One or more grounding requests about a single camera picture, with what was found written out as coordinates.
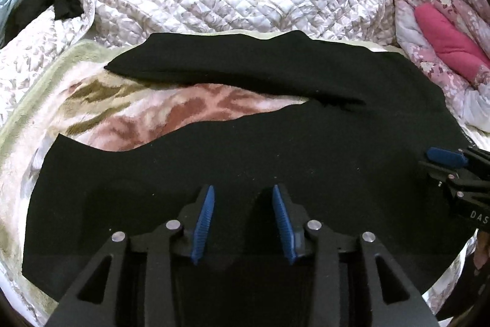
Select black pants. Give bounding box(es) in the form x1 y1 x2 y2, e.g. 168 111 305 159
21 29 479 303

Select person right hand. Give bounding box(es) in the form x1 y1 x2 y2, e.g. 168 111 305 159
473 230 490 276

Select pink floral comforter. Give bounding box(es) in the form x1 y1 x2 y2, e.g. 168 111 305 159
394 0 489 132

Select fleece floral blanket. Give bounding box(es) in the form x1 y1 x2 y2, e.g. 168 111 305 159
1 40 300 326

